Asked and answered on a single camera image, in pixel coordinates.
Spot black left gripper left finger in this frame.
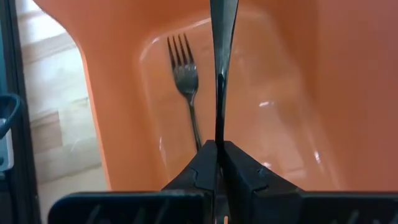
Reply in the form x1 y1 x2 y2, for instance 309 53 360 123
48 139 218 224

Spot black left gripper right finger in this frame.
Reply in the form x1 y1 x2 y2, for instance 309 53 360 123
223 139 398 224

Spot black metal fork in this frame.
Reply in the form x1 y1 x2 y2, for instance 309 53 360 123
166 33 205 153
210 0 239 147

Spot orange plastic bin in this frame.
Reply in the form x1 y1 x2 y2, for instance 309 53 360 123
32 0 398 194

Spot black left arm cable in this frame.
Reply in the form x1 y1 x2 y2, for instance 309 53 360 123
0 93 22 141

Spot black metal rig frame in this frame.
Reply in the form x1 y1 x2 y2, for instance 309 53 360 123
0 0 43 224

